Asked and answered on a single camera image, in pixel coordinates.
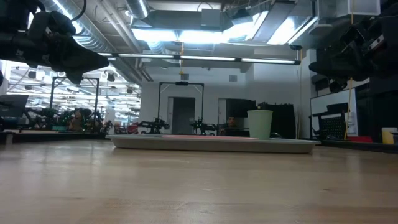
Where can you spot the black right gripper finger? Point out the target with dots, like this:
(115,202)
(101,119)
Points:
(338,85)
(339,67)

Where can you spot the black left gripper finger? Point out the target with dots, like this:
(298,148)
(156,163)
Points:
(74,77)
(84,59)

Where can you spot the pink plate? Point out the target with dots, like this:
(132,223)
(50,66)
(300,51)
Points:
(211,136)

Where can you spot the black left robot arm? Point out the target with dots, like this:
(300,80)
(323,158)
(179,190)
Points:
(12,43)

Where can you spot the black background robot arm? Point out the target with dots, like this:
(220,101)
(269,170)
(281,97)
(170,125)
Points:
(203,127)
(155,125)

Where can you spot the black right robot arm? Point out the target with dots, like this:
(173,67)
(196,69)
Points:
(393,46)

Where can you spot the pale plastic cup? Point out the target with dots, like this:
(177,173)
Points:
(260,124)

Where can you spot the grey plastic tray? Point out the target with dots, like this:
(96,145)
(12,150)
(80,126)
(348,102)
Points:
(192,144)

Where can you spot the white whiteboard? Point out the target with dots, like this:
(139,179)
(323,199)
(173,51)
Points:
(323,102)

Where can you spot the person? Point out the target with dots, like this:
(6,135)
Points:
(230,122)
(76,119)

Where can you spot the black pegboard cart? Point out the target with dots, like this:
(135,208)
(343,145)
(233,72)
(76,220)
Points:
(332,127)

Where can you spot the red box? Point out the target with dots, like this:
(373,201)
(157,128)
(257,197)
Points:
(360,139)

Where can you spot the black panel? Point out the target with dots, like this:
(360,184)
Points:
(283,121)

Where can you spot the dark flat monitor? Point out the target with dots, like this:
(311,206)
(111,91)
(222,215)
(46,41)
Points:
(12,105)

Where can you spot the yellow container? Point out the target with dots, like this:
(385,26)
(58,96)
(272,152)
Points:
(388,136)

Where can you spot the grey door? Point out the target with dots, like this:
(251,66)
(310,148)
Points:
(183,115)

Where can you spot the long ceiling light bar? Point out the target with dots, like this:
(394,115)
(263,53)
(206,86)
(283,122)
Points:
(202,58)

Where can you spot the black gantry frame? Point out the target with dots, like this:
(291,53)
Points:
(93,93)
(182,83)

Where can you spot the dark wall screen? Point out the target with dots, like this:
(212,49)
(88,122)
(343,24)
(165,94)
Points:
(241,108)

